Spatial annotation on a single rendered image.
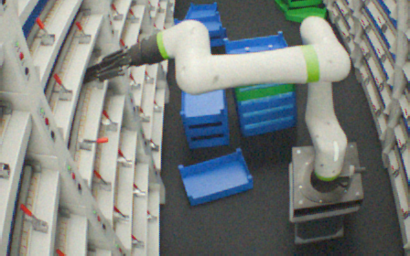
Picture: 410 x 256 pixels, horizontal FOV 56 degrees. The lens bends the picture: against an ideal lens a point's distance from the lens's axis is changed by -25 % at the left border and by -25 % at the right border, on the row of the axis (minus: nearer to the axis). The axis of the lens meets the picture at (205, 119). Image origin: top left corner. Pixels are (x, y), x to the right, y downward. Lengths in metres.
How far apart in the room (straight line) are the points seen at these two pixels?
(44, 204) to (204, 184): 1.44
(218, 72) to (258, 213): 1.02
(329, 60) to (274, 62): 0.18
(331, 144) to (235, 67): 0.52
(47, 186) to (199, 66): 0.56
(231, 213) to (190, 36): 1.07
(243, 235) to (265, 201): 0.22
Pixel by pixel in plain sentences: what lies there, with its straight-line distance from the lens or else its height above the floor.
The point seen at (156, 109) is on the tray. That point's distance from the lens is 2.54.
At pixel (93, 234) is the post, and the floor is 0.79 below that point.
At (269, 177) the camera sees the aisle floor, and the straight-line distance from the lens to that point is 2.31.
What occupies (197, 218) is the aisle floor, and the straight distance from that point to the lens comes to 2.22.
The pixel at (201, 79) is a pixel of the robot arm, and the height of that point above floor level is 1.00.
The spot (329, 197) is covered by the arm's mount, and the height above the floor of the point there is 0.34.
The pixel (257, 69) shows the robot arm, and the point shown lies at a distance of 1.32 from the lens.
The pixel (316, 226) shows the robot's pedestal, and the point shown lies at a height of 0.14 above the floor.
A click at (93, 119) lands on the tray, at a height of 0.89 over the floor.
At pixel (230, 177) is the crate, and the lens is 2.33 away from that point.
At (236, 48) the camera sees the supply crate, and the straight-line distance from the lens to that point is 2.38.
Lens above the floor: 1.81
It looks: 44 degrees down
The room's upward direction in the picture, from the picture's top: 12 degrees counter-clockwise
